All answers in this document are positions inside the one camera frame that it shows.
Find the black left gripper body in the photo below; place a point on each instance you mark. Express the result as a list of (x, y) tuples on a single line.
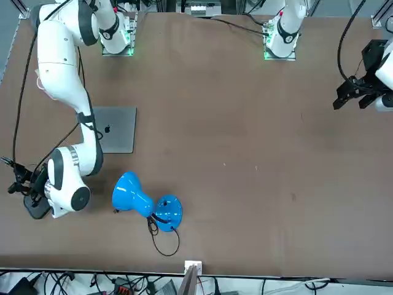
[(373, 58)]

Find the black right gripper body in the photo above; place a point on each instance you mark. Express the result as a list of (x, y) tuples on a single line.
[(40, 184)]

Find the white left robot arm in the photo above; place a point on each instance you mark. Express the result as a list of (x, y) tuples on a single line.
[(285, 30)]

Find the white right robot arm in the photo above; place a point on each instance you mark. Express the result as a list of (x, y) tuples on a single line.
[(61, 77)]

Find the blue desk lamp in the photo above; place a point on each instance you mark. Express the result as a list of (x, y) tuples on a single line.
[(132, 193)]

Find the grey laptop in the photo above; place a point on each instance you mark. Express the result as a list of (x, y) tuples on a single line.
[(119, 129)]

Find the black power adapter brick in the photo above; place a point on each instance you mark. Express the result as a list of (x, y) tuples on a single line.
[(21, 285)]

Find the red black device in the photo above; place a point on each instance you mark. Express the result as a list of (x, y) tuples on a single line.
[(122, 287)]

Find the aluminium corner rail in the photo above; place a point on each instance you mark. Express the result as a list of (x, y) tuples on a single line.
[(24, 9), (382, 13)]

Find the aluminium profile post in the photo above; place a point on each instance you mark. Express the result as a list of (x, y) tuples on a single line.
[(193, 265)]

